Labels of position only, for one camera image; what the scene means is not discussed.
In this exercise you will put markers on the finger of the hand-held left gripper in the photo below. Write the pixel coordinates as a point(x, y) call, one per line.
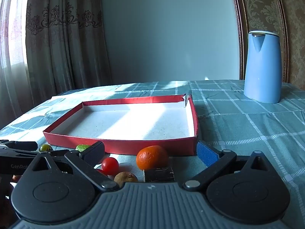
point(23, 146)
point(28, 153)

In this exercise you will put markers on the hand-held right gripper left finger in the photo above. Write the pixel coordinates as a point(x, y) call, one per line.
point(95, 151)

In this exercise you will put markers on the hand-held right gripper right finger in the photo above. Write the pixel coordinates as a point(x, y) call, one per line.
point(207, 153)

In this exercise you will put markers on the green cucumber piece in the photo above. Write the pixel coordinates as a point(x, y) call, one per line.
point(82, 147)

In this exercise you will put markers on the green tomato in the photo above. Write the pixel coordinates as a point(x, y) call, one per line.
point(45, 148)

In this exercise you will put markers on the red cherry tomato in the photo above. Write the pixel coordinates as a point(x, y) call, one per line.
point(110, 165)

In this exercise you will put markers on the red cardboard box tray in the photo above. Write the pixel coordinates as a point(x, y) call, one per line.
point(124, 126)

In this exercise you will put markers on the brown longan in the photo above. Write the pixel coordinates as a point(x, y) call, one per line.
point(125, 179)

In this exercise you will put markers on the dark eggplant piece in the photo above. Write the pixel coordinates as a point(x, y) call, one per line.
point(159, 174)

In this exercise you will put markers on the orange mandarin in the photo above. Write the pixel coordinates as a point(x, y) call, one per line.
point(152, 157)

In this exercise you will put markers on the teal checked tablecloth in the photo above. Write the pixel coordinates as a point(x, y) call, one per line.
point(250, 128)

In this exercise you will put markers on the sheer white curtain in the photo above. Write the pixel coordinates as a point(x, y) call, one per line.
point(12, 52)

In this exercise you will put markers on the blue electric kettle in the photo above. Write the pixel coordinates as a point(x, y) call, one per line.
point(262, 71)

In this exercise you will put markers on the beige patterned curtain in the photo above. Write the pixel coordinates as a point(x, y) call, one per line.
point(64, 40)

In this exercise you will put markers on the wooden wall panel frame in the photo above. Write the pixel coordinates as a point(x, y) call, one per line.
point(238, 28)

